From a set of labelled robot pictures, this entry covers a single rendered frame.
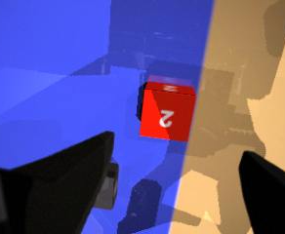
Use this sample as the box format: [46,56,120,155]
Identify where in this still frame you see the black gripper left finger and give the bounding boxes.
[0,131,115,234]

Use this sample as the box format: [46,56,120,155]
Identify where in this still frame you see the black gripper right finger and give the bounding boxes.
[239,150,285,234]

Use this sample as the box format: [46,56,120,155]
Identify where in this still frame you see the red block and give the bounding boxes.
[140,81,197,142]

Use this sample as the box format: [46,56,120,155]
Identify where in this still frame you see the black block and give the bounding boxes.
[93,163,119,211]

